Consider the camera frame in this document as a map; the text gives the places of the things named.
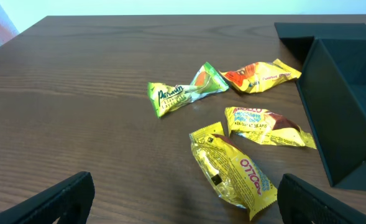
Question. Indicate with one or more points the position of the yellow Apollo wafer packet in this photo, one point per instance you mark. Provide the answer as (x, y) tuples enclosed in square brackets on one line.
[(233, 175)]

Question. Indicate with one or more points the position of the green pandan cake packet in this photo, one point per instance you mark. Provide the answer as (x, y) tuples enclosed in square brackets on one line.
[(165, 98)]

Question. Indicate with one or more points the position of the black gift box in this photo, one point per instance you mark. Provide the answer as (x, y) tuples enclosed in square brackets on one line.
[(332, 87)]

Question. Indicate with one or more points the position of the yellow Apollo chocolate cake packet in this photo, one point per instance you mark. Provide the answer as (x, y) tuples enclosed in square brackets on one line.
[(266, 127)]

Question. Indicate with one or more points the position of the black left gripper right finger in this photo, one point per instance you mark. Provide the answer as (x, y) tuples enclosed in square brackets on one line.
[(300, 202)]

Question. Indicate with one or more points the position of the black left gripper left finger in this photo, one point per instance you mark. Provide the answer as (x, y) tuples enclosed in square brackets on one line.
[(69, 201)]

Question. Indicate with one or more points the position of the orange yellow peanut snack packet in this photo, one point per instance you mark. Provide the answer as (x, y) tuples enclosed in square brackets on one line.
[(261, 76)]

